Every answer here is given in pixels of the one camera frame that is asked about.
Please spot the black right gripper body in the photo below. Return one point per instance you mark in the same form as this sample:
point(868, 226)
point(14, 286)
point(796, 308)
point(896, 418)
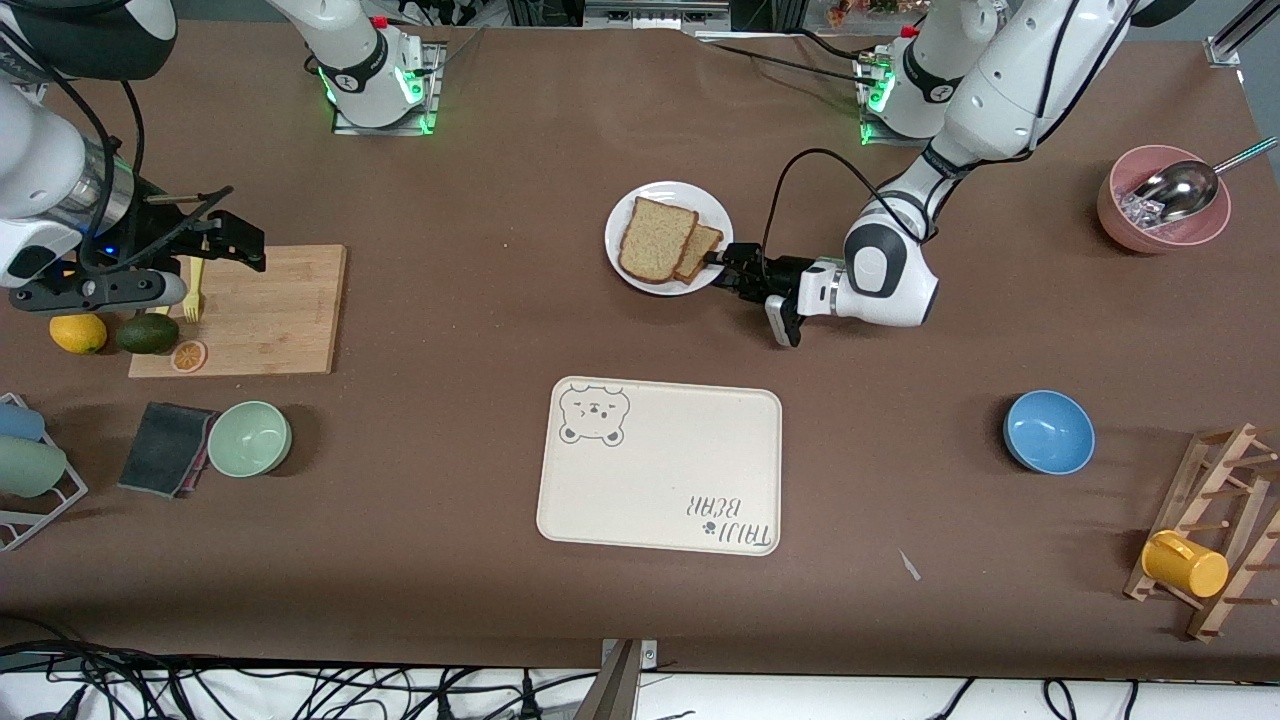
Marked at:
point(160, 228)

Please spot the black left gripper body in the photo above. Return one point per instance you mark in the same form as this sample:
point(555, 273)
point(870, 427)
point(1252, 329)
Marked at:
point(778, 273)

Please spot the brown bread slice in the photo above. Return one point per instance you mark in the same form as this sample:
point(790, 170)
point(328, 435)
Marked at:
point(655, 240)
point(705, 250)

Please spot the white round plate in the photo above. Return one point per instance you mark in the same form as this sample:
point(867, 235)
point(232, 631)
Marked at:
point(712, 212)

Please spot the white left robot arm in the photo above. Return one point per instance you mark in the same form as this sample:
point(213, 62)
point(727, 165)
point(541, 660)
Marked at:
point(1020, 80)

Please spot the yellow plastic fork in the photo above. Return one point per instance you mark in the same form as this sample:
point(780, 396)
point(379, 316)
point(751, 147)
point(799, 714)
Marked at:
point(194, 300)

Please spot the wooden cutting board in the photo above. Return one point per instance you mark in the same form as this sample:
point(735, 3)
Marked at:
point(270, 320)

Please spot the dark green avocado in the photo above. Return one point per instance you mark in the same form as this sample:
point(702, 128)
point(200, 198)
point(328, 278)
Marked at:
point(147, 334)

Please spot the yellow lemon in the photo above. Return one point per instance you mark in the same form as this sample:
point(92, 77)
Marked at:
point(78, 335)

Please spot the orange fruit slice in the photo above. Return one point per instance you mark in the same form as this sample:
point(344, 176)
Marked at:
point(188, 356)

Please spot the pale green bowl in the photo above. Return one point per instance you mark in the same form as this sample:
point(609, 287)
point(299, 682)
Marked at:
point(250, 440)

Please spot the dark grey sponge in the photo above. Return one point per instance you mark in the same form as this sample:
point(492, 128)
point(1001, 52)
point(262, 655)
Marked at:
point(160, 445)

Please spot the blue cup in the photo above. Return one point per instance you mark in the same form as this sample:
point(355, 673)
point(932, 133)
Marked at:
point(20, 422)

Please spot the cream bear print tray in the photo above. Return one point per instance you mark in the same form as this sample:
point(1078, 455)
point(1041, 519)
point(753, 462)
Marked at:
point(660, 470)

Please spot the pale green cup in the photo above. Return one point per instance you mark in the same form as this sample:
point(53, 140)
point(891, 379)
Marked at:
point(30, 467)

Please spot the blue bowl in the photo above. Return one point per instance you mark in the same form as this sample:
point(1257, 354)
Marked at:
point(1050, 432)

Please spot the small grey paper scrap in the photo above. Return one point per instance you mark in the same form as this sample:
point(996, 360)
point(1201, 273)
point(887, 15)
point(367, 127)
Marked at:
point(909, 566)

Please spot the clear plastic ice cubes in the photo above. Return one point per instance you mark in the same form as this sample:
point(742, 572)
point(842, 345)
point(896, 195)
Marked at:
point(1140, 210)

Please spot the shiny metal scoop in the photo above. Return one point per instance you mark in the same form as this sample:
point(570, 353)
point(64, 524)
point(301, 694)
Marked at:
point(1180, 190)

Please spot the pink bowl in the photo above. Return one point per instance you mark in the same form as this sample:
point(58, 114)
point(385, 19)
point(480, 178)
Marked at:
point(1190, 235)

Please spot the yellow plastic mug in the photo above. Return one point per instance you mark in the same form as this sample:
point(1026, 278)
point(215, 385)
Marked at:
point(1190, 570)

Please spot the wooden peg drying rack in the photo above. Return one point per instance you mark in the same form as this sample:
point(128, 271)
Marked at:
point(1207, 615)

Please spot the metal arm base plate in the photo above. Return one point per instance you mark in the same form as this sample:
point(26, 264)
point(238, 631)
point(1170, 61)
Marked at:
point(436, 90)
point(880, 141)

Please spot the silver aluminium frame piece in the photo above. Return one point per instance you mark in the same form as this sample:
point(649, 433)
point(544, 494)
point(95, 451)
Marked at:
point(650, 15)

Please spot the silver metal bracket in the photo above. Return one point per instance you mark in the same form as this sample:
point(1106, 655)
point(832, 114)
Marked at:
point(648, 655)

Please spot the grey metal camera pole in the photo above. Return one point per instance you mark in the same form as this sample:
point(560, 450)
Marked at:
point(620, 695)

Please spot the silver aluminium frame bar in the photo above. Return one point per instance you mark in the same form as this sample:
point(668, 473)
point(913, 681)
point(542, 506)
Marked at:
point(1225, 50)

